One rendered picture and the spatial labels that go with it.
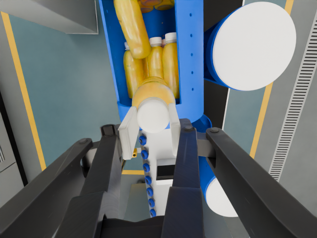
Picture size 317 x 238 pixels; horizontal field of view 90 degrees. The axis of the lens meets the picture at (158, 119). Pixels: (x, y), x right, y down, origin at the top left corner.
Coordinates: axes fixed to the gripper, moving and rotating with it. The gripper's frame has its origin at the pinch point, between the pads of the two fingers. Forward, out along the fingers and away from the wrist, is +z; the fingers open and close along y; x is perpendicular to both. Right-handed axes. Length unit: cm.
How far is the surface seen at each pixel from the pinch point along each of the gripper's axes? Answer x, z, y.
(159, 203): -70, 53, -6
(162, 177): -39, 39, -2
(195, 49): 8.2, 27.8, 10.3
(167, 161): -40, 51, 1
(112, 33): 16.0, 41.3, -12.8
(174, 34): 13.0, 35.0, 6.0
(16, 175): -101, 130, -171
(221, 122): -55, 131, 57
